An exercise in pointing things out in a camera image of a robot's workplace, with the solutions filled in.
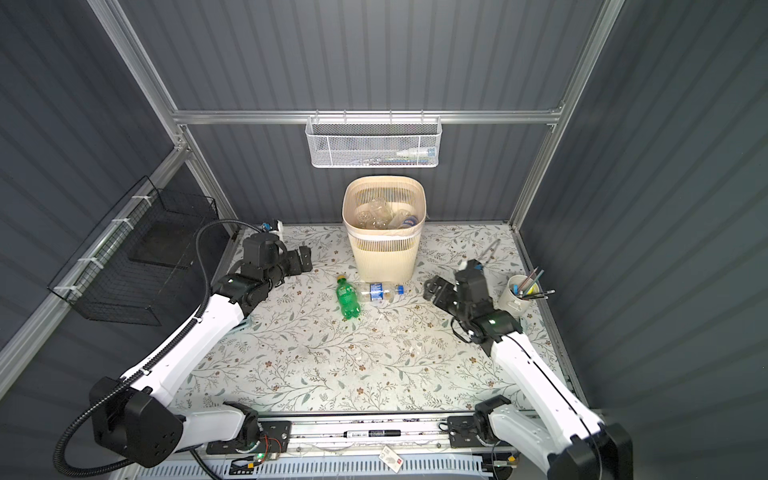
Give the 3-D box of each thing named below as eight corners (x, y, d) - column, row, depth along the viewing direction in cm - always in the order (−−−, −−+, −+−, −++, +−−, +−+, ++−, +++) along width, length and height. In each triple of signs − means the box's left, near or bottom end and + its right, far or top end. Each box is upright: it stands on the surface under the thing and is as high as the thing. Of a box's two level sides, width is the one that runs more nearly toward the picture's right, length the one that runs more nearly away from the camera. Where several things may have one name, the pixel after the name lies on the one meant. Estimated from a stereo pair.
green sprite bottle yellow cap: (343, 322, 96) (341, 315, 92) (334, 285, 105) (332, 276, 101) (362, 317, 97) (361, 309, 93) (352, 281, 106) (351, 272, 102)
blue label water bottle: (362, 302, 100) (360, 294, 96) (362, 290, 103) (361, 282, 99) (404, 302, 100) (404, 294, 96) (403, 290, 103) (404, 282, 99)
